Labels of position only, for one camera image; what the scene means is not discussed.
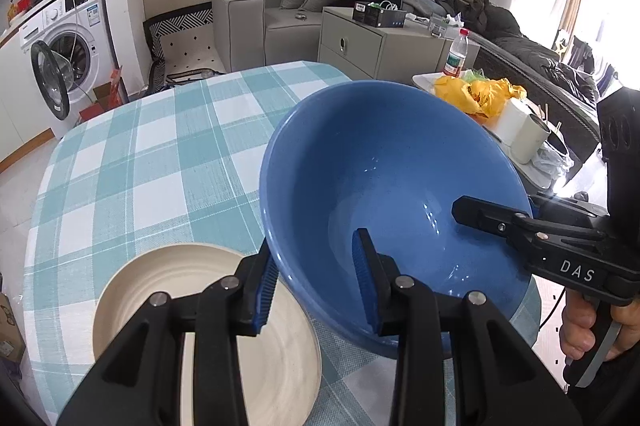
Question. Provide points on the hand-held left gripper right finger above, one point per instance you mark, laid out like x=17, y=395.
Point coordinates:
x=362, y=281

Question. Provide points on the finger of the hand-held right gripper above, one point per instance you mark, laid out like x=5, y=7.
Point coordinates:
x=490, y=218
x=570, y=206

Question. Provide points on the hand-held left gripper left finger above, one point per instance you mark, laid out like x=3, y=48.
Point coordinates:
x=265, y=301

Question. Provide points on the blue bowl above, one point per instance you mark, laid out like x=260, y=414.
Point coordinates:
x=380, y=165

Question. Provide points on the beige plate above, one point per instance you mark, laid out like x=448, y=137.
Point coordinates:
x=140, y=276

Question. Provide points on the person's right hand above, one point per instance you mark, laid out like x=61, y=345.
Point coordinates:
x=577, y=326

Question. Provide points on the beige cup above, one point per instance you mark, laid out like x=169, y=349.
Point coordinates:
x=527, y=140

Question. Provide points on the white paper roll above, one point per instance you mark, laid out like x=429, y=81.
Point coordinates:
x=510, y=120

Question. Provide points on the yellow plastic bag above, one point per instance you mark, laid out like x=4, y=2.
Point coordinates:
x=475, y=95

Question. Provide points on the dark clothes pile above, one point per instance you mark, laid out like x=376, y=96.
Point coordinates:
x=525, y=45

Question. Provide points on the white low table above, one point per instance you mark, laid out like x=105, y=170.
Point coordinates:
x=425, y=81

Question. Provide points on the clear plastic bottle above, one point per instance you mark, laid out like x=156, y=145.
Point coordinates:
x=455, y=58

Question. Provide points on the teal checked tablecloth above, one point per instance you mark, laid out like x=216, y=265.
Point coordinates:
x=150, y=145

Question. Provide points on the grey side cabinet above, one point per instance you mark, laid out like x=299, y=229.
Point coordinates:
x=360, y=45

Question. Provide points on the black electronics box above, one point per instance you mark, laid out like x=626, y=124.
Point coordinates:
x=377, y=15

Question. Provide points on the brown cardboard box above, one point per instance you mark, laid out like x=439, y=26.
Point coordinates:
x=10, y=331

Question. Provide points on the red cardboard box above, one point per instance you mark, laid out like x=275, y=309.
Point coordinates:
x=102, y=98

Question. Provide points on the black white patterned cushion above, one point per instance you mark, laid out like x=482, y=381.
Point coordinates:
x=185, y=40

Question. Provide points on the grey sofa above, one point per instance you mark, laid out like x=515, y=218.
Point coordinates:
x=240, y=25

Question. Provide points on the white washing machine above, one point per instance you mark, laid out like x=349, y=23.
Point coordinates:
x=90, y=20

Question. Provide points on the yellow bottle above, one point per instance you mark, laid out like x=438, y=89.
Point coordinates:
x=12, y=13

